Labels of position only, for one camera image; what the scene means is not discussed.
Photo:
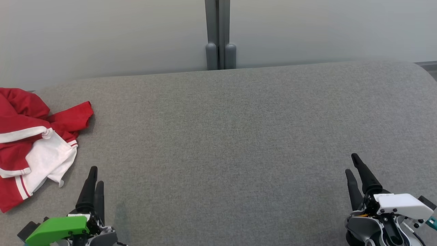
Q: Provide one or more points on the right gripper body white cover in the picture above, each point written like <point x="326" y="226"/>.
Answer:
<point x="399" y="203"/>

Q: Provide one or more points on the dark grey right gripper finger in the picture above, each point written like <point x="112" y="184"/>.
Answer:
<point x="368" y="179"/>
<point x="355" y="194"/>

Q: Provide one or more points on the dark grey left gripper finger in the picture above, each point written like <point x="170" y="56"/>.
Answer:
<point x="100" y="201"/>
<point x="88" y="194"/>

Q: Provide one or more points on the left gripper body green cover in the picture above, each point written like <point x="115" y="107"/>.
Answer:
<point x="58" y="229"/>

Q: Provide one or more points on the red white-sleeved t-shirt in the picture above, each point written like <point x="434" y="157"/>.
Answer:
<point x="51" y="157"/>

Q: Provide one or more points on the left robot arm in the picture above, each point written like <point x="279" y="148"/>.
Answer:
<point x="106" y="237"/>

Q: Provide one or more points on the grey fabric sofa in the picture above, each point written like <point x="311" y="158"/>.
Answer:
<point x="218" y="153"/>

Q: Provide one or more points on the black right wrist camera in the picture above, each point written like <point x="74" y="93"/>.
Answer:
<point x="428" y="202"/>

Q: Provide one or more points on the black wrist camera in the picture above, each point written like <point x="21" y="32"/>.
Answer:
<point x="428" y="202"/>
<point x="29" y="230"/>

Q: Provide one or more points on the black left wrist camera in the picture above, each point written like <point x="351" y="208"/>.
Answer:
<point x="29" y="230"/>

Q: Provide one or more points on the grey wall base rail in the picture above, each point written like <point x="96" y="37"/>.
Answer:
<point x="428" y="66"/>

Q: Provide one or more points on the grey rounded post cap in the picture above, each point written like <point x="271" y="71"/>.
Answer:
<point x="211" y="56"/>
<point x="230" y="56"/>

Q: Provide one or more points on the grey metal partition post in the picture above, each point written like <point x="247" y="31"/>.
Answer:
<point x="211" y="20"/>

